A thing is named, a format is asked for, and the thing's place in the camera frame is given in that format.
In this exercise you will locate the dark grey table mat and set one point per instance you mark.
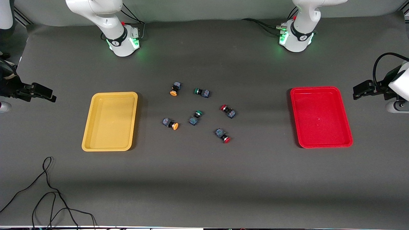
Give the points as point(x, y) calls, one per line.
point(204, 179)

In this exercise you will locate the red plastic tray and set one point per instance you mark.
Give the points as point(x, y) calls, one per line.
point(321, 118)

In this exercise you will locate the green push button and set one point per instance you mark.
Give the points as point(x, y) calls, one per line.
point(195, 118)
point(202, 93)

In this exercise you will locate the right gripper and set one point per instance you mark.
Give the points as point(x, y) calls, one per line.
point(9, 87)

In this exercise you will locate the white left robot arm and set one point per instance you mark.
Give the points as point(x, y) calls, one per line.
point(302, 28)

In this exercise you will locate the chair base with wheel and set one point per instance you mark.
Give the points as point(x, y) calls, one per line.
point(3, 55)

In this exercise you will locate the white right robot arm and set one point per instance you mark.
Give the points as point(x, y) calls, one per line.
point(96, 12)

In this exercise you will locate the yellow push button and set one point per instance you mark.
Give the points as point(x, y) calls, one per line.
point(175, 88)
point(170, 124)

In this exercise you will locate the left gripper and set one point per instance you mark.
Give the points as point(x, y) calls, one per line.
point(384, 86)

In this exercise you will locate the red push button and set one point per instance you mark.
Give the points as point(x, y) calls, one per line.
point(228, 111)
point(222, 135)

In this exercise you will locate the yellow plastic tray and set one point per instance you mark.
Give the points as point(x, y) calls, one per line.
point(110, 123)

